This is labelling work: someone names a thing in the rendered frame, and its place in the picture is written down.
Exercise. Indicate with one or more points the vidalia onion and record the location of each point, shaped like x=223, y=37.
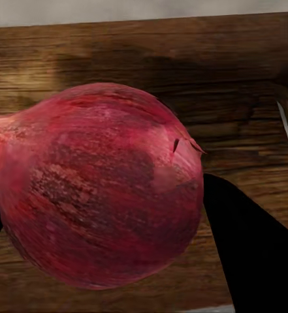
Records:
x=100, y=185

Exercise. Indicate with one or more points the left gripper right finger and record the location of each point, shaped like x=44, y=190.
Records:
x=252, y=246

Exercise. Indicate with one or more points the cutting board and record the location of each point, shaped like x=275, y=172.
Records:
x=217, y=74

